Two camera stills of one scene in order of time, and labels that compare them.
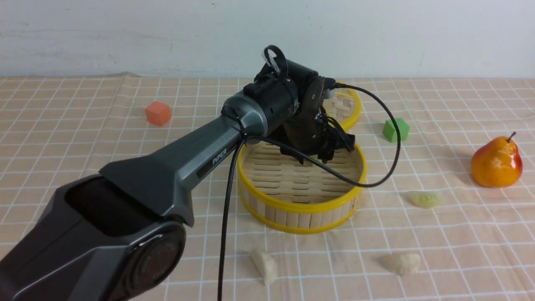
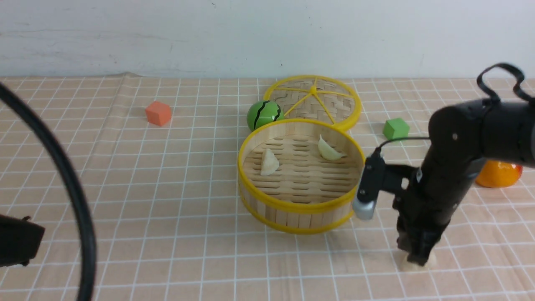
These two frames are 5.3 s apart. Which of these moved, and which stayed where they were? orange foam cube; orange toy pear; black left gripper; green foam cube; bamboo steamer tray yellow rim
Moved: black left gripper
Stayed: orange foam cube; green foam cube; bamboo steamer tray yellow rim; orange toy pear
